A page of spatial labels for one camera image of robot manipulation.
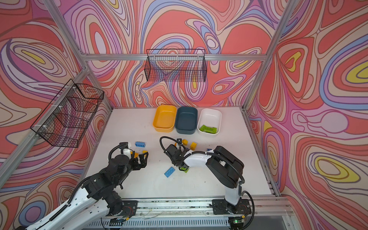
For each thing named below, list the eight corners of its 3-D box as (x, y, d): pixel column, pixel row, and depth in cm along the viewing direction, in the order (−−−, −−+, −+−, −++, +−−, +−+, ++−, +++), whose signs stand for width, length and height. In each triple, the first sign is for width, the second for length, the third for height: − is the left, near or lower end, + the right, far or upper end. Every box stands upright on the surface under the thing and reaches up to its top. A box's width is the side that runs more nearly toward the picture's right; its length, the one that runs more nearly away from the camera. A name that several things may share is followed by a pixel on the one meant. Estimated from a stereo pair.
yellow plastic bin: (153, 133, 106) (151, 128, 102) (157, 110, 121) (155, 105, 117) (175, 133, 106) (174, 128, 102) (176, 110, 121) (176, 105, 117)
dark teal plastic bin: (175, 134, 104) (174, 130, 100) (176, 111, 120) (176, 106, 116) (198, 134, 104) (199, 130, 100) (196, 111, 120) (197, 106, 116)
